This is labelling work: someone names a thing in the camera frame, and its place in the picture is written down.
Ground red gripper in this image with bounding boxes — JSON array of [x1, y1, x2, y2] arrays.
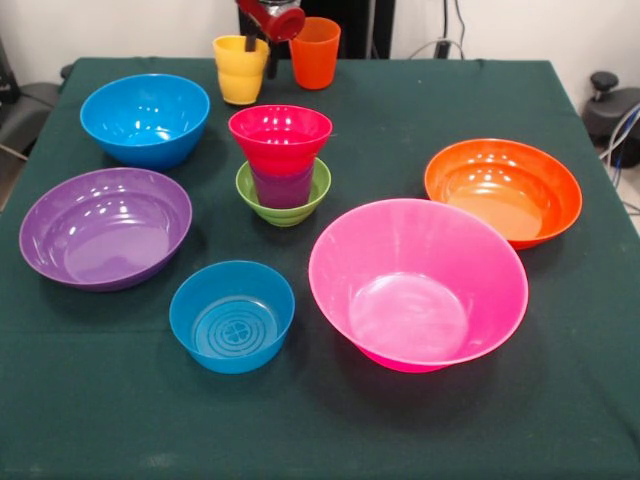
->
[[234, 0, 307, 80]]

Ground yellow plastic cup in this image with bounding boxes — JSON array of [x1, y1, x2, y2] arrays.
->
[[212, 34, 271, 106]]

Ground orange plastic cup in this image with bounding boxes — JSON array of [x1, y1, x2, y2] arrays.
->
[[288, 16, 343, 91]]

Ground red plastic bowl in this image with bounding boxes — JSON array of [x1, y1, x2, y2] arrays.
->
[[228, 104, 334, 176]]

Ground purple plastic cup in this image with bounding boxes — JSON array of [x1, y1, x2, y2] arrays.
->
[[249, 162, 317, 210]]

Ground pink plastic bowl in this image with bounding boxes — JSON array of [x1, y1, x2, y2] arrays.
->
[[308, 198, 530, 374]]

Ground large blue plastic bowl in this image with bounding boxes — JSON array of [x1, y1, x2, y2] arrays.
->
[[79, 73, 211, 172]]

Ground green plastic bowl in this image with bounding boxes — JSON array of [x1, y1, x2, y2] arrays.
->
[[235, 157, 332, 229]]

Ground black chair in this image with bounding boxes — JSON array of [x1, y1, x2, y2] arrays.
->
[[0, 37, 75, 161]]

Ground purple plastic bowl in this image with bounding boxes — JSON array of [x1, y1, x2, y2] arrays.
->
[[18, 167, 194, 293]]

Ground small blue plastic bowl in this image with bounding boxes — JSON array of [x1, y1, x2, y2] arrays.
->
[[168, 259, 297, 375]]

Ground orange plastic bowl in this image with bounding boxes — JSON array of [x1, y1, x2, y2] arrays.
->
[[424, 138, 584, 252]]

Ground dark green tablecloth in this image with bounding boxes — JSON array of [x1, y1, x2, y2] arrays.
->
[[0, 56, 640, 480]]

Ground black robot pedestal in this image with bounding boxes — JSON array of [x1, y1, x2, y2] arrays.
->
[[238, 0, 396, 60]]

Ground white cable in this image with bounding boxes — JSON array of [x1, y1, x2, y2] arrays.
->
[[407, 38, 440, 60]]

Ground black cable with plug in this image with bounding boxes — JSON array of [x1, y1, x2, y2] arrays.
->
[[433, 0, 467, 61]]

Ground grey and blue cable bundle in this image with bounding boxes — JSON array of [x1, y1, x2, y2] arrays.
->
[[598, 102, 640, 174]]

